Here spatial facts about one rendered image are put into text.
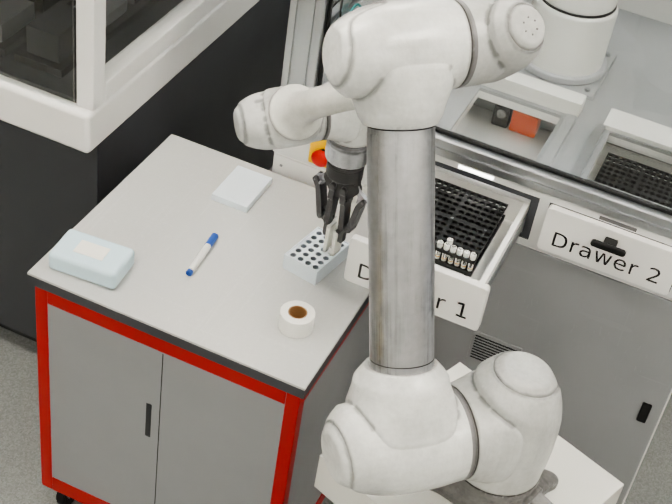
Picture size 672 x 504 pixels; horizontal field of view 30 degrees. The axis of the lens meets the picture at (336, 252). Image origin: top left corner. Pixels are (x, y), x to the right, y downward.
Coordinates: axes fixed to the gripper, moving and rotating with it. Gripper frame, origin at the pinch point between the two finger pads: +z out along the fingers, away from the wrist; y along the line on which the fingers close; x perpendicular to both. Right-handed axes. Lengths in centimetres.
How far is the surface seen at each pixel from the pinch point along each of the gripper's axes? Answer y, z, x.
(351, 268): -9.0, -1.6, 7.2
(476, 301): -34.6, -5.4, 2.7
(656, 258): -57, -6, -34
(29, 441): 61, 84, 29
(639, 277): -55, 0, -33
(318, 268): -0.8, 4.2, 5.8
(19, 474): 55, 84, 38
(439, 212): -15.4, -6.3, -15.3
